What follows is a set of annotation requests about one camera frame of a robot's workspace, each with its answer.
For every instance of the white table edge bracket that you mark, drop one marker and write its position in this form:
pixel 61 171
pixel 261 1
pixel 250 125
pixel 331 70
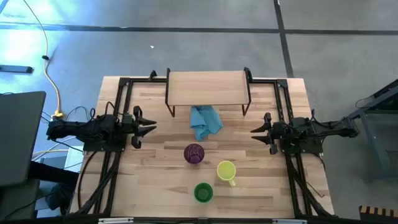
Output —
pixel 289 221
pixel 115 221

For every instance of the green plastic cup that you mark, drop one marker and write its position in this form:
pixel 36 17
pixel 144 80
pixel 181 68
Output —
pixel 203 193

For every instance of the black bag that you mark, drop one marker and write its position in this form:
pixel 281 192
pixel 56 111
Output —
pixel 60 199

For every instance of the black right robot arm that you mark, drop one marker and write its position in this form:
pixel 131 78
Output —
pixel 320 130

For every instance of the orange black striped block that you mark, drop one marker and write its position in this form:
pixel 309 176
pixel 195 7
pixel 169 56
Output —
pixel 377 214

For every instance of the blue cloth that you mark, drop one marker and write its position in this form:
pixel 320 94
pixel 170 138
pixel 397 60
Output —
pixel 205 123

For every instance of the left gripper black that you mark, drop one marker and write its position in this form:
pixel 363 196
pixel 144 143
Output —
pixel 129 126

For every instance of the wooden shelf with black legs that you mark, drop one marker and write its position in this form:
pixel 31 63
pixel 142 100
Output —
pixel 206 88

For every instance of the black flat floor bar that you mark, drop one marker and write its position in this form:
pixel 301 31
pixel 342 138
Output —
pixel 15 69

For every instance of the grey box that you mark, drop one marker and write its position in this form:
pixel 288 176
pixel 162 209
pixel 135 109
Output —
pixel 17 202

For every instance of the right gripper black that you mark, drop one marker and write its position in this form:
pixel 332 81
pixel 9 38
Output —
pixel 276 133

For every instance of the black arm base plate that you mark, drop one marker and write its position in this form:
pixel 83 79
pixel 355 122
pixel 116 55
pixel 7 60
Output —
pixel 102 148
pixel 304 151

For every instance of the black aluminium table frame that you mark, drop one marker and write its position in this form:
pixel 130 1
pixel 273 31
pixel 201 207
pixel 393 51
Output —
pixel 143 80

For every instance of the purple faceted plastic cup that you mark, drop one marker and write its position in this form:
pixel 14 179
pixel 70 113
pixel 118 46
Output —
pixel 194 153

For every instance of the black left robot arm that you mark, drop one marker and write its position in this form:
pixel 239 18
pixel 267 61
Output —
pixel 77 129

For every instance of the blue-grey metal table frame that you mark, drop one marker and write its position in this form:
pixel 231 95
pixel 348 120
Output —
pixel 373 143

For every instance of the dark grey flat panel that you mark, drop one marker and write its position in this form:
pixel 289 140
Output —
pixel 20 137

